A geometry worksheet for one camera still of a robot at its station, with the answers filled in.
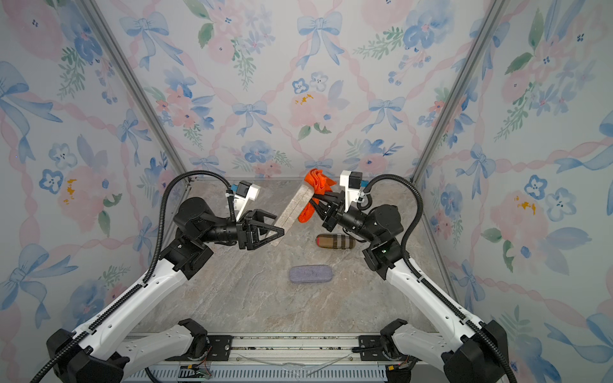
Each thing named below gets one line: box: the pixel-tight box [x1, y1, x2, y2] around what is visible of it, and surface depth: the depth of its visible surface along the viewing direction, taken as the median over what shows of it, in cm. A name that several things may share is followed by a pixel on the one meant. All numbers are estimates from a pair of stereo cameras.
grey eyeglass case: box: [270, 183, 315, 247], surface depth 53 cm
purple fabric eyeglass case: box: [288, 264, 334, 284], surface depth 88 cm
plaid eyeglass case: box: [315, 233, 356, 250], surface depth 97 cm
